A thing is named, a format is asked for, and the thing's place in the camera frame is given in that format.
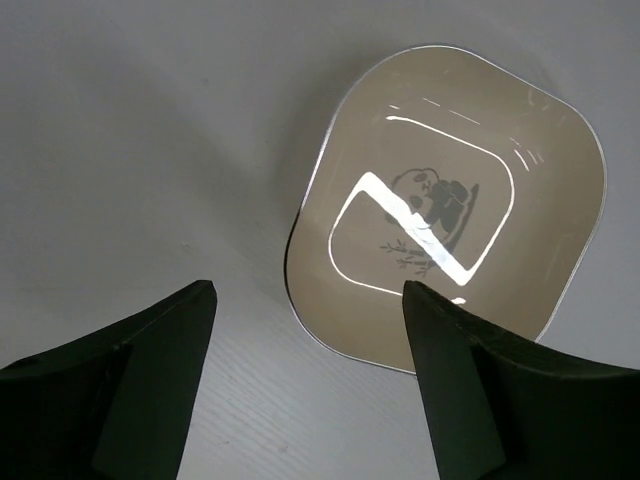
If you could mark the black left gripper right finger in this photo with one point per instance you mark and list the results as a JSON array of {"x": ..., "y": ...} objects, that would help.
[{"x": 499, "y": 406}]

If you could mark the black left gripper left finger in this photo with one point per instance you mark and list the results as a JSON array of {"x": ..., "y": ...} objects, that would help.
[{"x": 114, "y": 404}]

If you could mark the cream panda plate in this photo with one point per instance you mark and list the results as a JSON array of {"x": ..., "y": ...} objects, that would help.
[{"x": 441, "y": 167}]

